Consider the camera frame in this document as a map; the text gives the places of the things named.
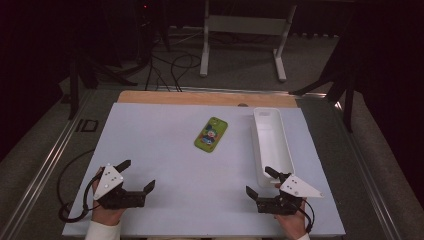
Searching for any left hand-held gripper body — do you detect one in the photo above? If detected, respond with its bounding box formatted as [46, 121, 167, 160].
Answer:
[93, 163, 147, 210]

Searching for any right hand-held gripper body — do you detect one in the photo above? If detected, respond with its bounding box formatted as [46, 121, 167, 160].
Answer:
[256, 173, 324, 215]

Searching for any white plastic bin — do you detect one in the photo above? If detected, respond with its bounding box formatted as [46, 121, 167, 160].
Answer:
[250, 107, 296, 188]

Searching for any green cartoon phone case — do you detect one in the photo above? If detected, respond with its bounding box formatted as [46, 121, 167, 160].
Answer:
[194, 116, 229, 153]

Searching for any person's left hand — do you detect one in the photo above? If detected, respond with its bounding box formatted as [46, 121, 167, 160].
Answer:
[91, 167, 126, 226]

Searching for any person's right hand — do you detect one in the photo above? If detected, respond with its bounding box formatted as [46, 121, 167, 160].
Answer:
[274, 199, 310, 240]

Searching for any white table sheet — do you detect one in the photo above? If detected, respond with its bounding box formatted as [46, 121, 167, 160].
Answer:
[62, 102, 346, 238]

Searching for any black tripod stand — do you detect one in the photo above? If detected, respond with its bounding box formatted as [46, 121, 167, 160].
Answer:
[289, 49, 357, 134]
[68, 49, 138, 121]

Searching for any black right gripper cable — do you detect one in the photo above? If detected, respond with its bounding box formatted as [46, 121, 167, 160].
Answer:
[296, 198, 316, 234]

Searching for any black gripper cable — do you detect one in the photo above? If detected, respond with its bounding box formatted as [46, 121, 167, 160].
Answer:
[57, 148, 101, 224]
[296, 198, 316, 234]

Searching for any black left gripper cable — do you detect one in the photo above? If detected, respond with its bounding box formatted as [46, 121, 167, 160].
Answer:
[57, 148, 101, 224]

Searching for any aluminium floor rail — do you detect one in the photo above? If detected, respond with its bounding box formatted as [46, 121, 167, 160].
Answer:
[146, 85, 328, 99]
[334, 99, 403, 240]
[0, 89, 96, 240]

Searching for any black floor cable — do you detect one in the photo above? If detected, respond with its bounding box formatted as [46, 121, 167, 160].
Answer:
[144, 55, 172, 92]
[170, 53, 203, 93]

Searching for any white metal desk frame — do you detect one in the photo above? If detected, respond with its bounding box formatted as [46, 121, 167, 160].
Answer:
[199, 0, 298, 83]

